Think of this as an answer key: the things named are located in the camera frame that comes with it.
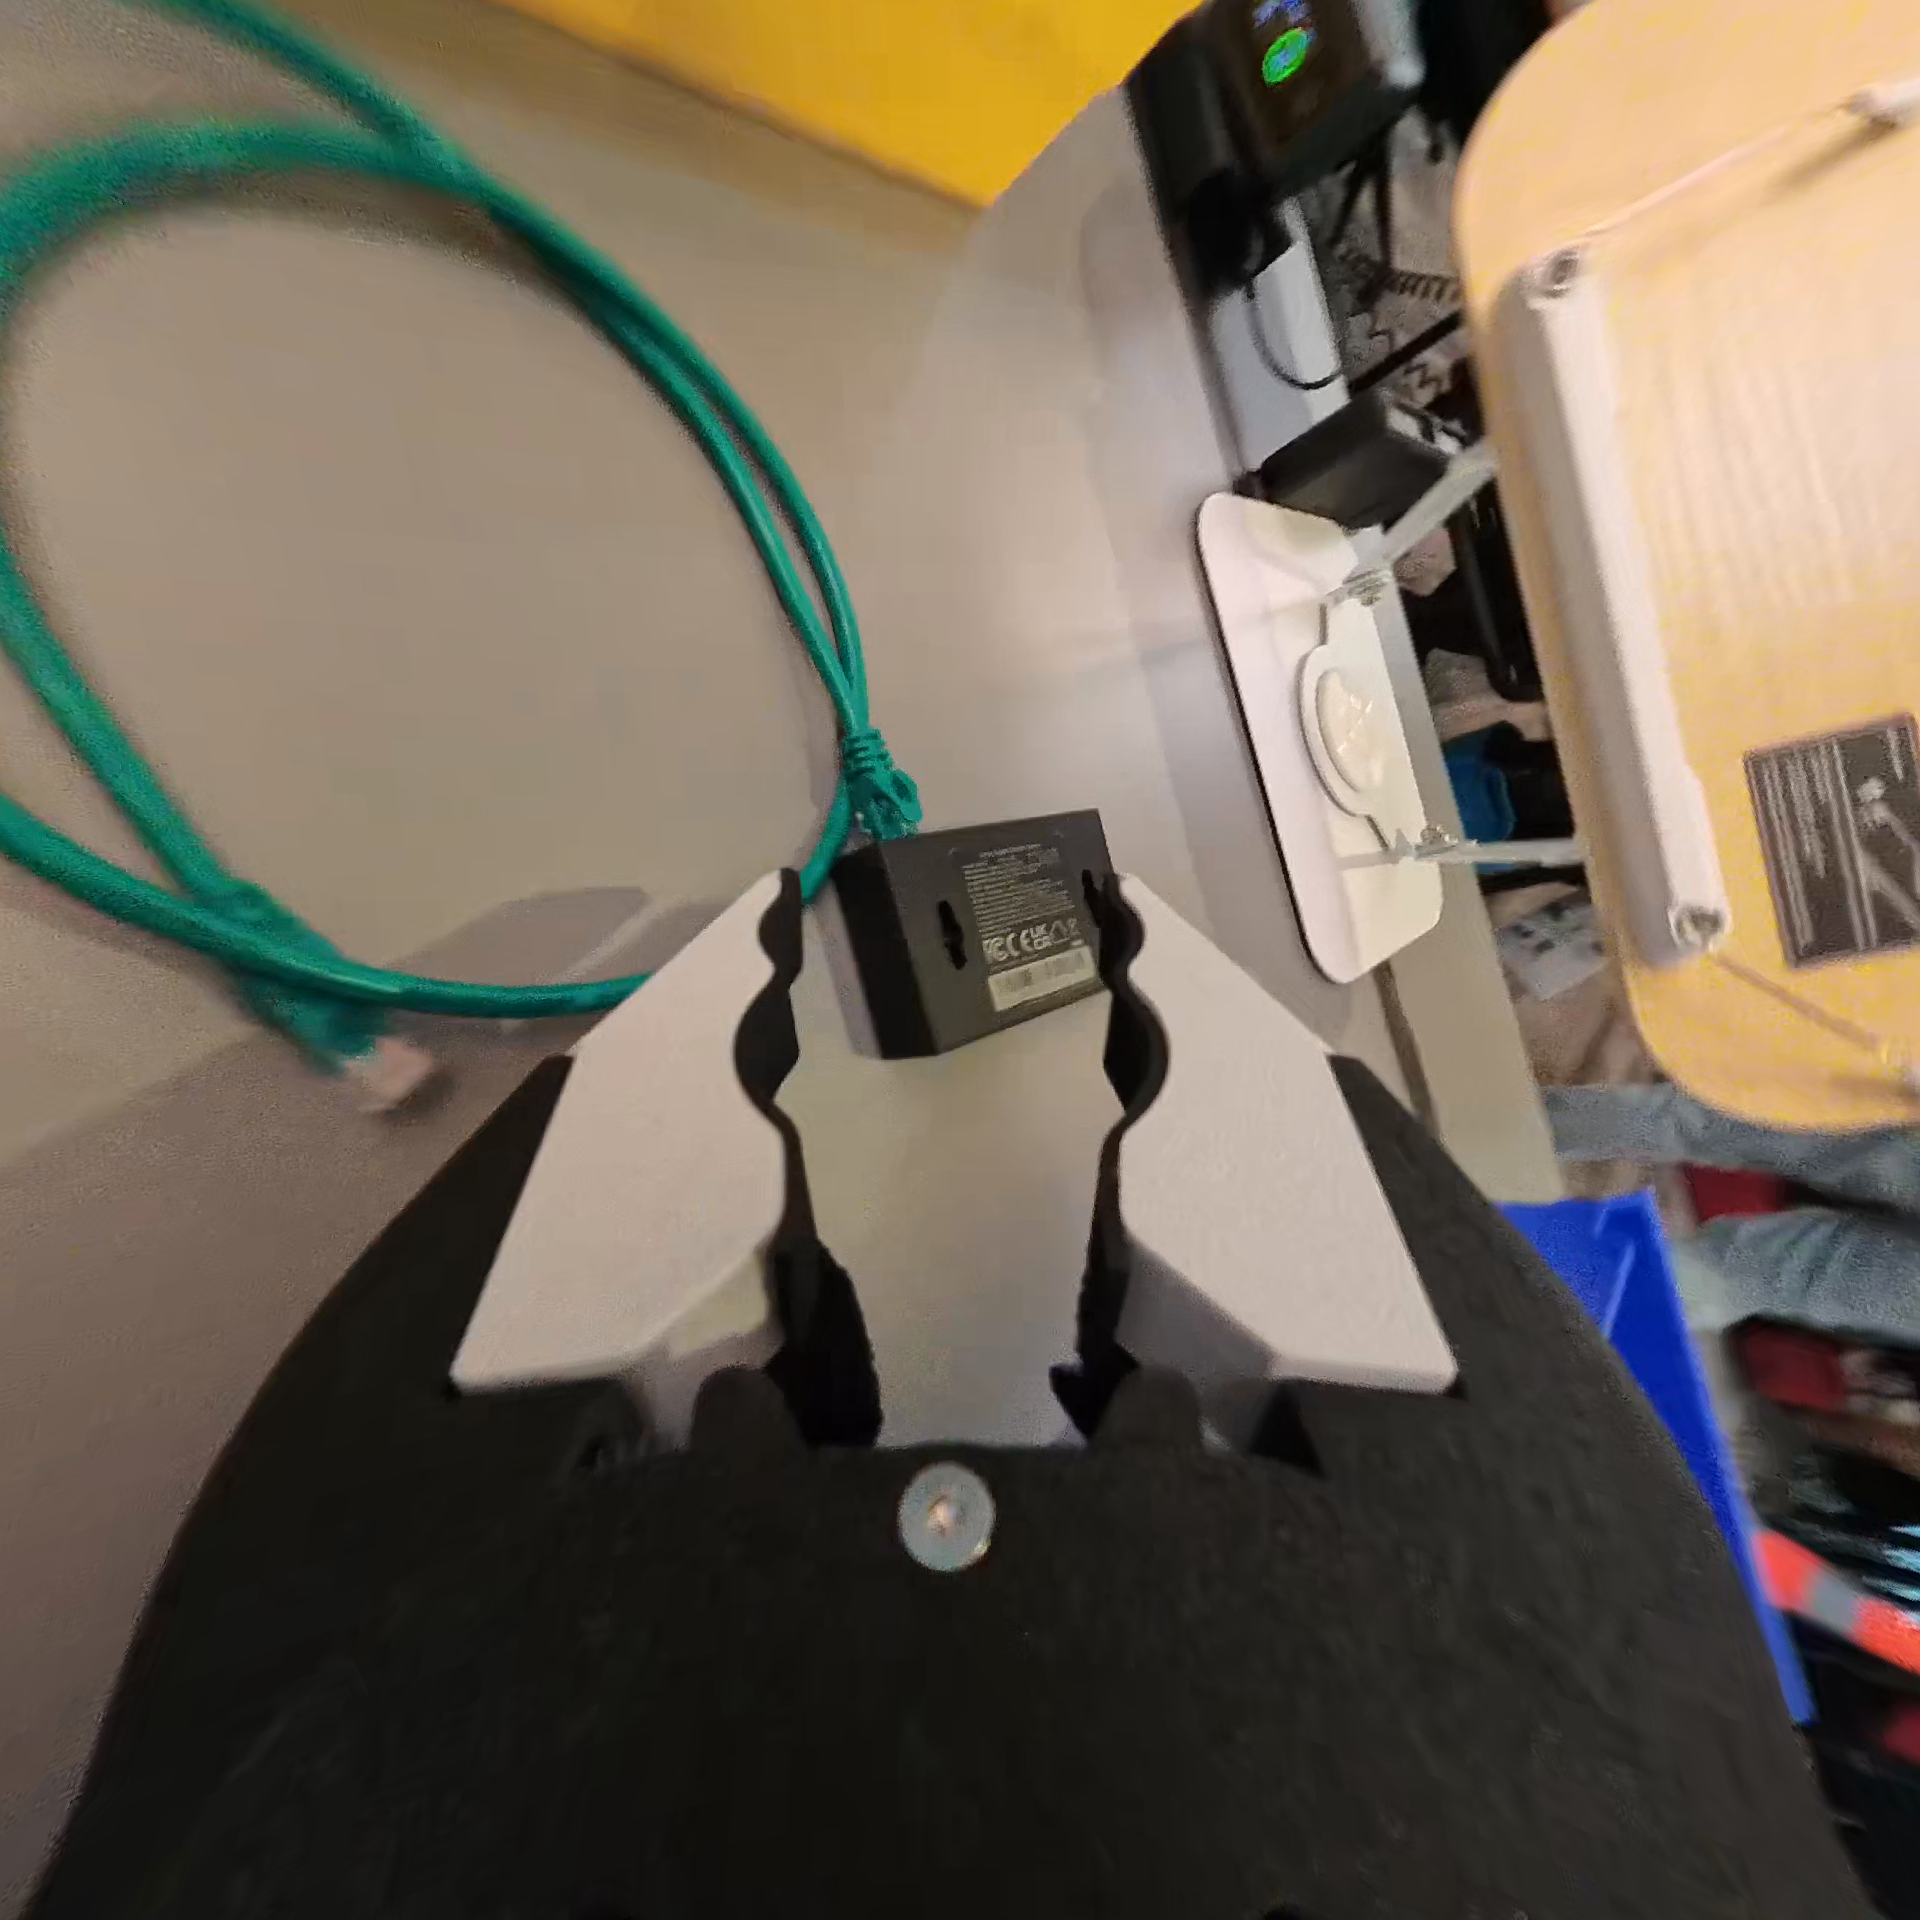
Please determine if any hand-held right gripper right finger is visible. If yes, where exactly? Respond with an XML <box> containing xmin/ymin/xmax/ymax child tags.
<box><xmin>1047</xmin><ymin>870</ymin><xmax>1463</xmax><ymax>1449</ymax></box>

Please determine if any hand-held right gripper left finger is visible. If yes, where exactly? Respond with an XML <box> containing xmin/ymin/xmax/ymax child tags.
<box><xmin>448</xmin><ymin>867</ymin><xmax>888</xmax><ymax>1454</ymax></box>

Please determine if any black network switch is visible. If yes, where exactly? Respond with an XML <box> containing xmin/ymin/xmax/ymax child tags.
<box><xmin>830</xmin><ymin>806</ymin><xmax>1121</xmax><ymax>1061</ymax></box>

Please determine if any green ethernet cable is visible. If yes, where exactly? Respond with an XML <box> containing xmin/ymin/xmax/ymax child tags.
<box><xmin>0</xmin><ymin>0</ymin><xmax>921</xmax><ymax>1119</ymax></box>

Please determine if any yellow plastic bin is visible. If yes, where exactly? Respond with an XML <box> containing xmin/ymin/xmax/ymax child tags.
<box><xmin>496</xmin><ymin>0</ymin><xmax>1202</xmax><ymax>203</ymax></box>

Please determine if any blue bag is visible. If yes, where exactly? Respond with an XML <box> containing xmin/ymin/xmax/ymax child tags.
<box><xmin>1442</xmin><ymin>727</ymin><xmax>1526</xmax><ymax>845</ymax></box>

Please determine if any black power adapter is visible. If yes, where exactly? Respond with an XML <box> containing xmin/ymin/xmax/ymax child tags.
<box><xmin>1257</xmin><ymin>393</ymin><xmax>1449</xmax><ymax>529</ymax></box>

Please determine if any wooden stand with white base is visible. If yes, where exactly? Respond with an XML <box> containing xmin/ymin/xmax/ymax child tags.
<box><xmin>1197</xmin><ymin>0</ymin><xmax>1920</xmax><ymax>1134</ymax></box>

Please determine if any black power station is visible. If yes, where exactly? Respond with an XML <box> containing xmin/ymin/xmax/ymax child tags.
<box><xmin>1185</xmin><ymin>0</ymin><xmax>1425</xmax><ymax>189</ymax></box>

